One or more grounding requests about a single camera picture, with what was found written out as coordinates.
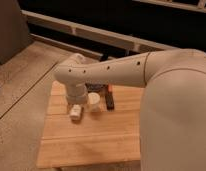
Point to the grey cabinet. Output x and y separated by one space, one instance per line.
14 31

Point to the black table leg stub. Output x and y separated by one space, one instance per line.
104 57

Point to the black and orange tool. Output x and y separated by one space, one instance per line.
106 90

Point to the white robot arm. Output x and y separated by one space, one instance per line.
173 105

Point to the small white bottle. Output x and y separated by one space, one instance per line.
76 112

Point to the white metal rail frame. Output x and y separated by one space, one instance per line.
116 27

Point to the wooden table board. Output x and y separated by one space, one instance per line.
101 137

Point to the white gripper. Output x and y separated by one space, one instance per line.
76 94

